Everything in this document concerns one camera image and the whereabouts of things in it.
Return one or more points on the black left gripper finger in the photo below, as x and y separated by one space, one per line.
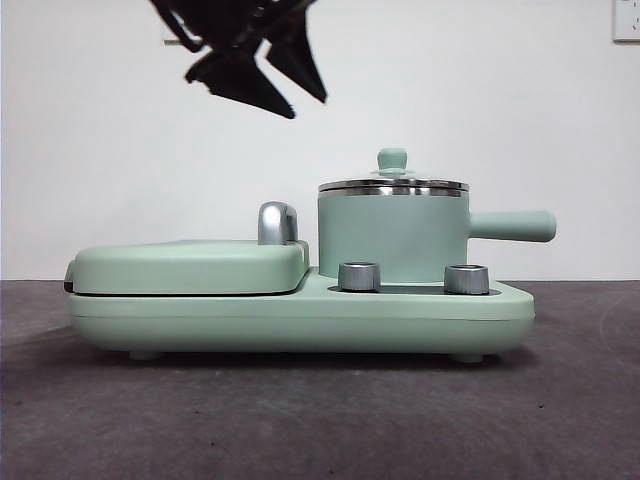
300 55
235 80

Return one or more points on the glass lid with green knob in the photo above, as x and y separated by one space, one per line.
393 160

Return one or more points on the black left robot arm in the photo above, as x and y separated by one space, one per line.
225 20

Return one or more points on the silver control knob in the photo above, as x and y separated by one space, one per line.
359 276
466 279

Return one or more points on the green breakfast machine base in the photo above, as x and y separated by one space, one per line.
300 320

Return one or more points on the white wall socket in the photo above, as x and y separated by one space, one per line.
627 20
170 42

